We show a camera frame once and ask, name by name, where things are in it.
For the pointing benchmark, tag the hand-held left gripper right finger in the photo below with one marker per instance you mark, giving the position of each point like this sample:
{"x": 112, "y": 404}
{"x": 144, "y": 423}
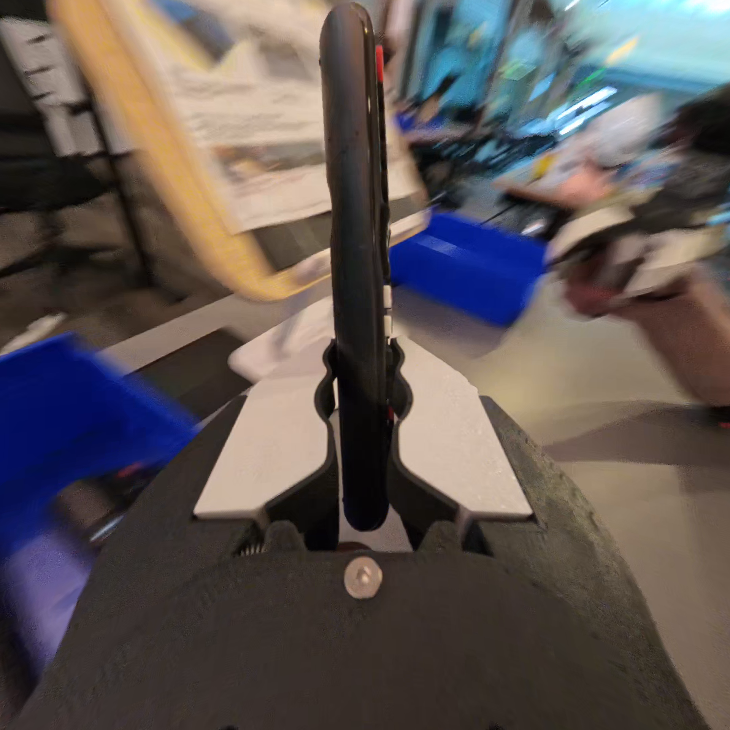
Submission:
{"x": 462, "y": 445}

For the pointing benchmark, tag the small blue storage bin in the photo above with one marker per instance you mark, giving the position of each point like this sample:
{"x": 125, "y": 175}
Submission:
{"x": 467, "y": 268}

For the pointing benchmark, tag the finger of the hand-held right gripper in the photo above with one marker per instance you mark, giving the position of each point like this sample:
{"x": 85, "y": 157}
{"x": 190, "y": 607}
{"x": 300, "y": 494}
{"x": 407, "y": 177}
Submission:
{"x": 593, "y": 231}
{"x": 673, "y": 262}

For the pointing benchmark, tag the person's right hand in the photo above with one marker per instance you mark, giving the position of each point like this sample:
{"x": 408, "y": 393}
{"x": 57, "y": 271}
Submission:
{"x": 673, "y": 342}

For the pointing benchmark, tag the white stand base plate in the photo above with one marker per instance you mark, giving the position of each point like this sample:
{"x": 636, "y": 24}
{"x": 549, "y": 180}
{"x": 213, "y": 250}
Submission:
{"x": 285, "y": 348}

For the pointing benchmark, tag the large blue plastic bin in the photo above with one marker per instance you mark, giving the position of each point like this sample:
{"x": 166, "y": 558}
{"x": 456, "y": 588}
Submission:
{"x": 68, "y": 422}

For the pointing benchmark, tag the black desk frame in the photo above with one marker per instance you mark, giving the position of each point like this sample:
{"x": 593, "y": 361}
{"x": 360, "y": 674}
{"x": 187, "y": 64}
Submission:
{"x": 68, "y": 171}

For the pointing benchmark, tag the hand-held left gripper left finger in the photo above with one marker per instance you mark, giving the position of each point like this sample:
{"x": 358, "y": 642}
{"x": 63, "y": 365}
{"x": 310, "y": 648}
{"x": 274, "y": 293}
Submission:
{"x": 268, "y": 445}

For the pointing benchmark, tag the wooden display board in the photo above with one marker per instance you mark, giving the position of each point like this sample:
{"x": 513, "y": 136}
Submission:
{"x": 165, "y": 171}

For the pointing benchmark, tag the black remote control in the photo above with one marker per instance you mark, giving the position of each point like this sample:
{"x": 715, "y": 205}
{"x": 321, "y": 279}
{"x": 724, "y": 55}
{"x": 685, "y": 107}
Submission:
{"x": 356, "y": 228}

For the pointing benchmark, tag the instruction poster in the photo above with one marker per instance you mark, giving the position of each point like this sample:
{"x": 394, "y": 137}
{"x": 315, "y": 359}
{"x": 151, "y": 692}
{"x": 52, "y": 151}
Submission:
{"x": 268, "y": 114}

